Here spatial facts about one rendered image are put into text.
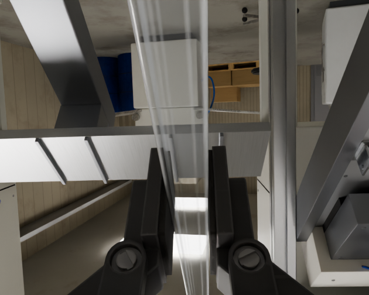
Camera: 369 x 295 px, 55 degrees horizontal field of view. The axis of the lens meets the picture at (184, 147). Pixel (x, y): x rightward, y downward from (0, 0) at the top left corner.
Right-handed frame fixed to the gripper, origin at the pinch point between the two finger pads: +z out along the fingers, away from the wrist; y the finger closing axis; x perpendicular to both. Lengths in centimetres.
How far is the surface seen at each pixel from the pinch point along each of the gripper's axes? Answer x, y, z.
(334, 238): -40, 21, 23
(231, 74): -372, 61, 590
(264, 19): -34, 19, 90
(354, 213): -30.6, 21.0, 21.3
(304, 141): -42, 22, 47
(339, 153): -20.5, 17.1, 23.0
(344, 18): -132, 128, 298
